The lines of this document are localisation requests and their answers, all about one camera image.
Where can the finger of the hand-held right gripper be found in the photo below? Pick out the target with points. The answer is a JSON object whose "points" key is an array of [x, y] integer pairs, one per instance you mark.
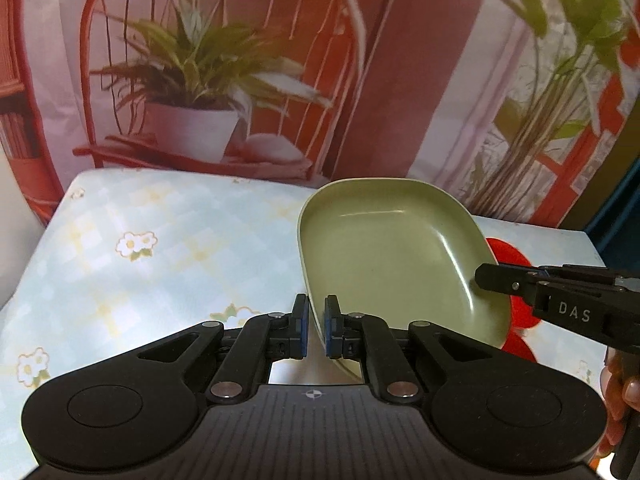
{"points": [[505, 280]]}

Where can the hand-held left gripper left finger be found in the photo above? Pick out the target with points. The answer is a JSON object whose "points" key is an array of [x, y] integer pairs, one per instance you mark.
{"points": [[300, 329]]}

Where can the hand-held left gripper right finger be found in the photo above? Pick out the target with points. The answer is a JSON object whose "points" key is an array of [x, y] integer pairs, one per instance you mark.
{"points": [[330, 331]]}

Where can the red plate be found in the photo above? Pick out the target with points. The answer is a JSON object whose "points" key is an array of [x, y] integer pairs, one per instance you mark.
{"points": [[520, 345]]}

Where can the green plate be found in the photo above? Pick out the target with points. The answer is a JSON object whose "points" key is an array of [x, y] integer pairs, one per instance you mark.
{"points": [[390, 250]]}

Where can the person's right hand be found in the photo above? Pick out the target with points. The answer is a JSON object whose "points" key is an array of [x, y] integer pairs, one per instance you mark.
{"points": [[631, 395]]}

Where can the dark blue panel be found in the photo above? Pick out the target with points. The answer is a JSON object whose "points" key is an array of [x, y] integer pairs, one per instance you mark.
{"points": [[620, 220]]}

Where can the floral checked tablecloth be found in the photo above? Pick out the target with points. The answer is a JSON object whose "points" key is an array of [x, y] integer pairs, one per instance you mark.
{"points": [[150, 285]]}

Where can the printed plant and chair backdrop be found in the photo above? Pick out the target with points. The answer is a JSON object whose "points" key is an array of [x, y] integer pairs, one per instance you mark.
{"points": [[400, 85]]}

